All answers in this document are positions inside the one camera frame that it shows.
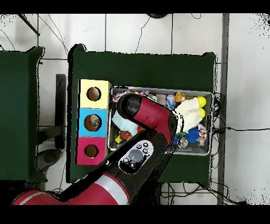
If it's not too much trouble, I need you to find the crumpled confetti print paper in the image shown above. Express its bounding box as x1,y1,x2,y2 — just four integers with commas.
112,90,127,102

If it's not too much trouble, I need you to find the mint green muslin cloth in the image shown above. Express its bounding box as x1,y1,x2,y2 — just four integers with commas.
111,94,158,136

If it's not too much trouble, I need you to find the silver wire mesh bin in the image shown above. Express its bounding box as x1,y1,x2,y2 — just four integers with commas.
107,85,214,156

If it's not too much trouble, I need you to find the crushed clear bottle blue label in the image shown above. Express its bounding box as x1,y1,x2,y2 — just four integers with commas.
165,94,177,109

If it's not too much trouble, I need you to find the black round object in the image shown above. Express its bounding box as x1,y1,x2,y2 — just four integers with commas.
146,13,169,19

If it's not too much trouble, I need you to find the cream muslin cloth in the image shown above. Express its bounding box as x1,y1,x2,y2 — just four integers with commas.
175,97,202,133

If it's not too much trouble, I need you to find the plain wooden block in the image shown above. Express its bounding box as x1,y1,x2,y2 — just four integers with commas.
156,94,167,106

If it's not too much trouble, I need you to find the black tripod leg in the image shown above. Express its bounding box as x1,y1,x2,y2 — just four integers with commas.
17,14,41,36

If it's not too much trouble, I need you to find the black cable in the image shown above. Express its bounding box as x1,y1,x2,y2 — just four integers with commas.
211,91,270,133

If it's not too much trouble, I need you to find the brown plush animal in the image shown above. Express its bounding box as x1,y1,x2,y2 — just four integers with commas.
174,91,186,103

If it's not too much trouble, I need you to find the black upright panel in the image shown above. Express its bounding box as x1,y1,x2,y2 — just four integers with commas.
54,73,67,150

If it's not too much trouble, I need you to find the dark green table cloth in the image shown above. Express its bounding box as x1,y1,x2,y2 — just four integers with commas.
66,43,217,188
0,45,47,183

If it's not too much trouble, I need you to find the dark grey floor base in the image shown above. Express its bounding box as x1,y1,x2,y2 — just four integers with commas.
34,148,62,172

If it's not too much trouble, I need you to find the wooden box with three holes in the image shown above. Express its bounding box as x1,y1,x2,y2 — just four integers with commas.
74,78,112,166

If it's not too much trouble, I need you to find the blue spiky ball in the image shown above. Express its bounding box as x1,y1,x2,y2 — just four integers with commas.
186,126,200,144

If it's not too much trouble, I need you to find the orange tiger plush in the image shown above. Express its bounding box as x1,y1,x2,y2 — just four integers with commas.
119,130,132,141

